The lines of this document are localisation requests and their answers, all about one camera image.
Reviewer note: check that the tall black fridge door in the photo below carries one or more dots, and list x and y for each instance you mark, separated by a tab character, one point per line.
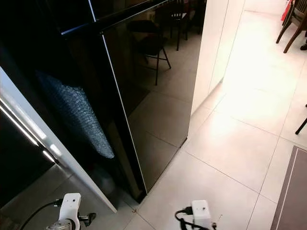
153	105

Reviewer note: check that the black glass fridge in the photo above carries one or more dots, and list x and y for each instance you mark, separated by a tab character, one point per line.
76	57

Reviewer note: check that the short black fridge door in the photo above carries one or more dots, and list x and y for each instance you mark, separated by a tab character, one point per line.
120	7

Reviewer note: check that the white side panel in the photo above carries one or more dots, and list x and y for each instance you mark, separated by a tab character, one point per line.
38	129

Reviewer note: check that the dark cabinet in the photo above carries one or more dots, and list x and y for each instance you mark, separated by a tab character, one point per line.
19	163

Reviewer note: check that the bubble wrap sheet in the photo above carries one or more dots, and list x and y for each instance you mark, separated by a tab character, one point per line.
81	120

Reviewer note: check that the black chair leg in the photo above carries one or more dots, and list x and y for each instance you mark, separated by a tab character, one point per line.
302	125

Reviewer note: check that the grey floor mat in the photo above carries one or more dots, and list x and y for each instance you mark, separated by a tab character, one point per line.
292	191

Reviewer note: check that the red item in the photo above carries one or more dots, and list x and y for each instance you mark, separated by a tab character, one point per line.
286	9

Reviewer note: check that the brown wooden chair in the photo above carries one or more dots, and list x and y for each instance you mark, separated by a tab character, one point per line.
295	24

